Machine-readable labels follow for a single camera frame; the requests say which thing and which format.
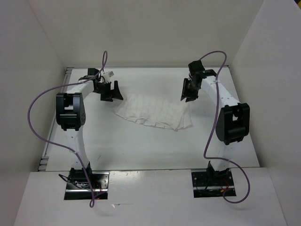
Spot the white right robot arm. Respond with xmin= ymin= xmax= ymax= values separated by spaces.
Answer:
xmin=181 ymin=60 xmax=250 ymax=185

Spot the white pleated skirt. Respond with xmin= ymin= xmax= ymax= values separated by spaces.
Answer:
xmin=115 ymin=93 xmax=192 ymax=131

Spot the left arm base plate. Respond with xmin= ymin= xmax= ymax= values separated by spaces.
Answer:
xmin=64 ymin=172 xmax=110 ymax=201

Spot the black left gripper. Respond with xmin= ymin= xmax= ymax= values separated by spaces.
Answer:
xmin=94 ymin=81 xmax=123 ymax=102

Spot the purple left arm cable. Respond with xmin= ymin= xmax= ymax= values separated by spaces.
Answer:
xmin=27 ymin=50 xmax=113 ymax=208

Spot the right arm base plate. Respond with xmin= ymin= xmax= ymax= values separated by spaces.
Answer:
xmin=191 ymin=170 xmax=236 ymax=198

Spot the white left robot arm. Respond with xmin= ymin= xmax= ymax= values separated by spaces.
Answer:
xmin=56 ymin=68 xmax=123 ymax=188

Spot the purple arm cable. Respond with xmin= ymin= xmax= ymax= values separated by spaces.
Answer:
xmin=198 ymin=50 xmax=251 ymax=203
xmin=27 ymin=50 xmax=113 ymax=208

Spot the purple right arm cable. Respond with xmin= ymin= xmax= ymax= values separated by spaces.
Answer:
xmin=198 ymin=50 xmax=251 ymax=203

